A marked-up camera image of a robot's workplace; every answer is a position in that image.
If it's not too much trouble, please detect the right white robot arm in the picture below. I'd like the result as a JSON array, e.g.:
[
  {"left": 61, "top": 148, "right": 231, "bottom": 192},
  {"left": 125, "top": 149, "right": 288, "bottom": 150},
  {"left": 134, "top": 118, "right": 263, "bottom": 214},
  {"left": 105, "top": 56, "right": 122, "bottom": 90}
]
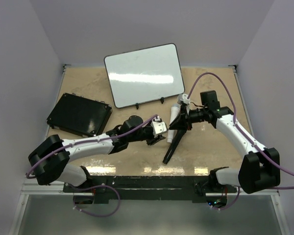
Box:
[{"left": 169, "top": 91, "right": 280, "bottom": 194}]

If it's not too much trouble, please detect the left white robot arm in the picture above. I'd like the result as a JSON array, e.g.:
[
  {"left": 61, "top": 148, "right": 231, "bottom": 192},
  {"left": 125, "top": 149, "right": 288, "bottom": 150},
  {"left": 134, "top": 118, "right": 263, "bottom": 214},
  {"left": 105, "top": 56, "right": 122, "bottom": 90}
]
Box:
[{"left": 25, "top": 115, "right": 167, "bottom": 192}]

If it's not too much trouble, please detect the white microphone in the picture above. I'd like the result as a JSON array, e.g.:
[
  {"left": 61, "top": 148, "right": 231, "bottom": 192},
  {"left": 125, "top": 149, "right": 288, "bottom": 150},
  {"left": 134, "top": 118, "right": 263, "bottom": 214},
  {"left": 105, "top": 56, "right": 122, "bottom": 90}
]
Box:
[{"left": 167, "top": 103, "right": 180, "bottom": 144}]

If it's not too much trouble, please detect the white rectangular whiteboard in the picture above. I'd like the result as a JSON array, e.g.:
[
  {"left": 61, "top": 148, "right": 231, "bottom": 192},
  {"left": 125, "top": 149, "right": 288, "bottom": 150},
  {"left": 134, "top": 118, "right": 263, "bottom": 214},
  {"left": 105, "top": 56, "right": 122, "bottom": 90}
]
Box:
[{"left": 104, "top": 43, "right": 185, "bottom": 108}]

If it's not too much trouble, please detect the black flat case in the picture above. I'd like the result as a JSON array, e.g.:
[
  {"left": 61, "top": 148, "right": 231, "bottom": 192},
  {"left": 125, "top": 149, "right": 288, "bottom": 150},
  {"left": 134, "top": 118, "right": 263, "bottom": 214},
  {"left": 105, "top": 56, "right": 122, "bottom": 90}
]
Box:
[{"left": 47, "top": 93, "right": 112, "bottom": 137}]

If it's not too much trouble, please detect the aluminium frame rail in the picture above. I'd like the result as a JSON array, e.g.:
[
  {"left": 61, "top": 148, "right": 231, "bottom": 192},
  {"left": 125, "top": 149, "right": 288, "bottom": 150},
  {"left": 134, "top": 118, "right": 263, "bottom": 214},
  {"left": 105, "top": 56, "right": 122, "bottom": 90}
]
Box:
[{"left": 8, "top": 174, "right": 67, "bottom": 235}]

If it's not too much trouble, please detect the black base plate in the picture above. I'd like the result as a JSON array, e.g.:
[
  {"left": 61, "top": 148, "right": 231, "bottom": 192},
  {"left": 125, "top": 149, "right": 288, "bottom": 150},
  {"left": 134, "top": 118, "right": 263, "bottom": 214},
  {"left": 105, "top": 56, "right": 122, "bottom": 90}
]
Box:
[{"left": 63, "top": 176, "right": 237, "bottom": 204}]

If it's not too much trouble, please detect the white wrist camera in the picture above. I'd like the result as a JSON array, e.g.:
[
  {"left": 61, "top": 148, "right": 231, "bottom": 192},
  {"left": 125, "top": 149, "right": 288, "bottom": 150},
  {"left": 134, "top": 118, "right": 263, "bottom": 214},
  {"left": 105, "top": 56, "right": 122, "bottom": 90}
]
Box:
[
  {"left": 177, "top": 93, "right": 190, "bottom": 105},
  {"left": 150, "top": 116, "right": 168, "bottom": 137}
]

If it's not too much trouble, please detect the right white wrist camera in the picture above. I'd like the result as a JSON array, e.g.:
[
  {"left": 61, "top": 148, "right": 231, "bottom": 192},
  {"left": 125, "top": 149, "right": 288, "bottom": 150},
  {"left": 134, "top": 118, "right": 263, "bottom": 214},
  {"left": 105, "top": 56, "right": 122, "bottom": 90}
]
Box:
[{"left": 177, "top": 93, "right": 190, "bottom": 105}]

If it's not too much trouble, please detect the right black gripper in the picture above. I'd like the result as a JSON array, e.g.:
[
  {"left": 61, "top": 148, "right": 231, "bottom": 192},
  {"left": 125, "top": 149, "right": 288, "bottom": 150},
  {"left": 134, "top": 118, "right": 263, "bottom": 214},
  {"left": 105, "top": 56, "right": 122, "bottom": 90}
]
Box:
[{"left": 170, "top": 105, "right": 208, "bottom": 131}]

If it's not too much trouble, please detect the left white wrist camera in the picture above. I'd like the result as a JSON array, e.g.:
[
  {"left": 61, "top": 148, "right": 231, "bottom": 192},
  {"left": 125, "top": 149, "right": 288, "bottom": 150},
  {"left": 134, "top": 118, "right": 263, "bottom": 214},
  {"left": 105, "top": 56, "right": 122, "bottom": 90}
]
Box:
[{"left": 150, "top": 116, "right": 168, "bottom": 137}]

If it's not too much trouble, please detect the black wire easel stand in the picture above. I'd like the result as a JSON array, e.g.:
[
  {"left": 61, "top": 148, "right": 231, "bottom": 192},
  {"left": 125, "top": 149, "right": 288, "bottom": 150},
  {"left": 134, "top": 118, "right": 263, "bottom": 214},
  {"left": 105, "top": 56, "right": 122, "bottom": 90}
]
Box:
[{"left": 134, "top": 97, "right": 165, "bottom": 110}]

